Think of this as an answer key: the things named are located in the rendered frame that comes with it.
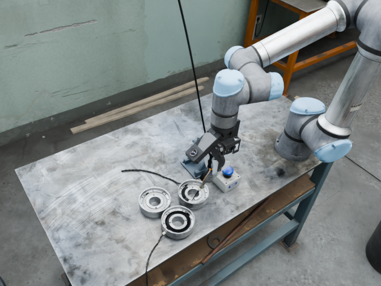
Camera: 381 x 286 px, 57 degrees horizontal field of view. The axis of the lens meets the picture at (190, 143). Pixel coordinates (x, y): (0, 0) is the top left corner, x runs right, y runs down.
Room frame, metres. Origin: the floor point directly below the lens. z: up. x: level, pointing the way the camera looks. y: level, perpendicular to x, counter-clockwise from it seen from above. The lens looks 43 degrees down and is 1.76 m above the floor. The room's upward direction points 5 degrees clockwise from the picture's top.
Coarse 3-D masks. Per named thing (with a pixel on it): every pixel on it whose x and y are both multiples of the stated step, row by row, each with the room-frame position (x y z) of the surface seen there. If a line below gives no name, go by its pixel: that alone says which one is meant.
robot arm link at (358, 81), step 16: (368, 0) 0.99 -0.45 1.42; (368, 16) 0.95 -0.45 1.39; (368, 32) 0.93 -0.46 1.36; (368, 48) 0.91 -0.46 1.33; (352, 64) 0.94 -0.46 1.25; (368, 64) 0.90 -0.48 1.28; (352, 80) 0.91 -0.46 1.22; (368, 80) 0.90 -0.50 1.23; (336, 96) 0.93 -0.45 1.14; (352, 96) 0.90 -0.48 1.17; (336, 112) 0.90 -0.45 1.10; (352, 112) 0.89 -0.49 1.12; (304, 128) 0.96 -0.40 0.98; (320, 128) 0.91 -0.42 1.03; (336, 128) 0.89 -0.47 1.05; (320, 144) 0.88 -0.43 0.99; (336, 144) 0.86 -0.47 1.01; (320, 160) 0.87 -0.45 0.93; (336, 160) 0.88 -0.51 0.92
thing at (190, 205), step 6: (186, 180) 0.80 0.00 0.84; (192, 180) 0.81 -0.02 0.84; (198, 180) 0.81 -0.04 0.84; (180, 186) 0.78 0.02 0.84; (204, 186) 0.79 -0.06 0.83; (180, 192) 0.76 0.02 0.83; (186, 192) 0.76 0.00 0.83; (192, 192) 0.78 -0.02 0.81; (198, 192) 0.77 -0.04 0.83; (180, 198) 0.73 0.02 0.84; (192, 198) 0.74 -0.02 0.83; (198, 198) 0.74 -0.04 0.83; (204, 198) 0.74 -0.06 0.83; (186, 204) 0.71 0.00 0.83; (192, 204) 0.71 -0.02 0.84; (198, 204) 0.71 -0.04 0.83; (204, 204) 0.72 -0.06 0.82
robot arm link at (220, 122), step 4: (212, 112) 0.76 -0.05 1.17; (212, 116) 0.76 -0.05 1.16; (216, 116) 0.75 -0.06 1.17; (236, 116) 0.76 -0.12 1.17; (212, 120) 0.76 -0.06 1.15; (216, 120) 0.75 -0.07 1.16; (220, 120) 0.74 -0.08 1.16; (224, 120) 0.74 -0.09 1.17; (228, 120) 0.74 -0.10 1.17; (232, 120) 0.75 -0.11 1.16; (236, 120) 0.77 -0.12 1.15; (216, 124) 0.75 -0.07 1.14; (220, 124) 0.74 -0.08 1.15; (224, 124) 0.74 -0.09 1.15; (228, 124) 0.74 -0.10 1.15; (232, 124) 0.75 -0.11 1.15; (220, 128) 0.75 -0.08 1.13; (224, 128) 0.74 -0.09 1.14; (228, 128) 0.75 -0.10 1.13
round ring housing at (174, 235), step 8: (168, 208) 0.68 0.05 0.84; (176, 208) 0.69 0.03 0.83; (184, 208) 0.69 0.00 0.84; (176, 216) 0.66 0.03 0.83; (184, 216) 0.66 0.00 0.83; (192, 216) 0.66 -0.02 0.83; (184, 224) 0.63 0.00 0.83; (192, 224) 0.63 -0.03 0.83; (168, 232) 0.59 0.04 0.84; (184, 232) 0.60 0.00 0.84
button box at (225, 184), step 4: (216, 176) 0.83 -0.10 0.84; (220, 176) 0.83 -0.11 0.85; (224, 176) 0.83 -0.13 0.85; (228, 176) 0.83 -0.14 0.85; (232, 176) 0.83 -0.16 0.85; (236, 176) 0.83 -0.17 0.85; (240, 176) 0.84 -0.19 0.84; (212, 180) 0.84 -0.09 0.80; (216, 180) 0.83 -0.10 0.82; (220, 180) 0.81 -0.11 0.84; (224, 180) 0.81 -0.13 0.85; (228, 180) 0.81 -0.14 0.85; (232, 180) 0.81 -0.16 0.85; (236, 180) 0.82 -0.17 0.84; (216, 184) 0.83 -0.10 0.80; (220, 184) 0.81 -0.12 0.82; (224, 184) 0.80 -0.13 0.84; (228, 184) 0.80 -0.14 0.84; (232, 184) 0.81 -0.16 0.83; (236, 184) 0.83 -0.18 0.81; (220, 188) 0.81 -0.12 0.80; (224, 188) 0.79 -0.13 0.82; (228, 188) 0.80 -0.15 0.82; (232, 188) 0.81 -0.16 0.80; (224, 192) 0.79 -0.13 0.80
